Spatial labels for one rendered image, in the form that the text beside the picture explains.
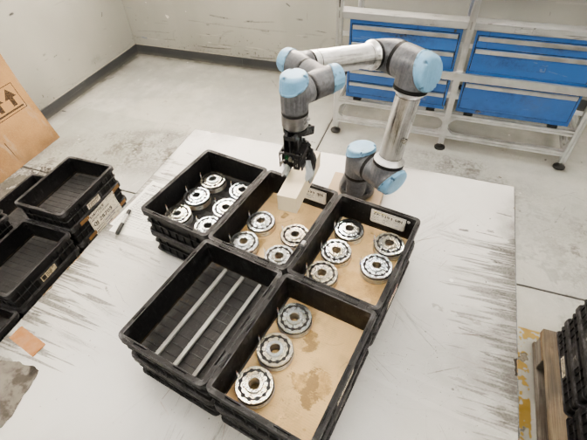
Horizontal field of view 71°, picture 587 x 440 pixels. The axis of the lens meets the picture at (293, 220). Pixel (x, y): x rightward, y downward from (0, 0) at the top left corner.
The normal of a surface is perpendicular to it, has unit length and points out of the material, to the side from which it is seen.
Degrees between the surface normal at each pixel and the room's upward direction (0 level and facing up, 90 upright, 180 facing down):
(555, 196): 0
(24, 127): 74
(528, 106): 90
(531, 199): 0
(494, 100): 90
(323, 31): 90
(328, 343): 0
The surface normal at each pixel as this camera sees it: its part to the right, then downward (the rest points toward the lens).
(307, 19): -0.33, 0.69
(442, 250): -0.04, -0.69
